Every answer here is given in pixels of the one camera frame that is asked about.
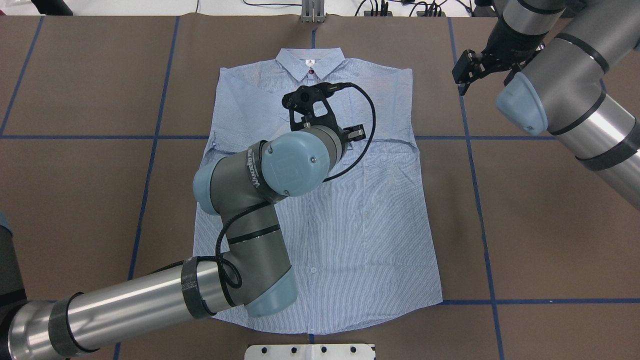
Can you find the grey aluminium frame post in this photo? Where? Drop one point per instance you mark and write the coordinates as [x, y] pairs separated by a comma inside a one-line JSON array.
[[313, 11]]

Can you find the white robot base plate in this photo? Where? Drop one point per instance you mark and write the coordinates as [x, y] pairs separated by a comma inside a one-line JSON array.
[[340, 351]]

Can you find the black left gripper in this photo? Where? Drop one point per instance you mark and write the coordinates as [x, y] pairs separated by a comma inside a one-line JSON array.
[[355, 133]]

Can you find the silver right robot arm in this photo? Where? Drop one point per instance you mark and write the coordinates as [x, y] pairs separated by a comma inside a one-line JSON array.
[[556, 87]]

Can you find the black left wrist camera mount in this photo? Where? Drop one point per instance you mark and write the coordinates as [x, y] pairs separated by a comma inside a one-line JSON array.
[[300, 104]]

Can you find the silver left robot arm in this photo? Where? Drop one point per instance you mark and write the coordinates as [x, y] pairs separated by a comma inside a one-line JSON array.
[[239, 258]]

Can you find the blue striped button shirt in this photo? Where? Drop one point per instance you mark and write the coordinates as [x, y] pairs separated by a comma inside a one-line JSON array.
[[360, 245]]

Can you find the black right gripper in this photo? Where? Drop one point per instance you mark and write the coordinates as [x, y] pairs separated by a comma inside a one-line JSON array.
[[496, 53]]

